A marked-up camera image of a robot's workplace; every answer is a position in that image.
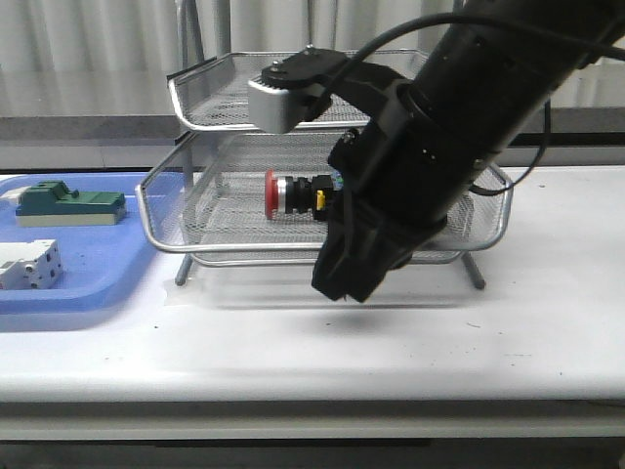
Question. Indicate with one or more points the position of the red emergency stop button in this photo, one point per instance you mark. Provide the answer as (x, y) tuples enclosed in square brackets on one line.
[(289, 195)]

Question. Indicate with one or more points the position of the white curtain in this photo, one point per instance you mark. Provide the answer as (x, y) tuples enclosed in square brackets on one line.
[(63, 36)]

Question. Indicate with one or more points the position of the green and beige switch block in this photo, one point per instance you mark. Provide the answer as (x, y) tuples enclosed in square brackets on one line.
[(54, 204)]

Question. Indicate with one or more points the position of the grey stone counter ledge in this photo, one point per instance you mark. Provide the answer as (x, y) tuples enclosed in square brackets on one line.
[(95, 120)]

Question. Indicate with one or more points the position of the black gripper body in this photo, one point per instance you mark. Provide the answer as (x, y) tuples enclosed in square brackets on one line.
[(420, 151)]

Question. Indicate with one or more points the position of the silver mesh tray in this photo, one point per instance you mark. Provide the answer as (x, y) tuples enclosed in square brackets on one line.
[(212, 96), (307, 257), (207, 194)]

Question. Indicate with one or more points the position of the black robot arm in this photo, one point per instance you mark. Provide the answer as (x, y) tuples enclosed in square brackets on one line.
[(496, 64)]

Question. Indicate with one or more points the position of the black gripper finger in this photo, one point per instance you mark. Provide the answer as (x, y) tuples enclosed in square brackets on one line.
[(376, 249), (335, 270)]

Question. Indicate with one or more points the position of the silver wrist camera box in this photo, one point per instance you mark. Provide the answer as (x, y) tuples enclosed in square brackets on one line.
[(282, 93)]

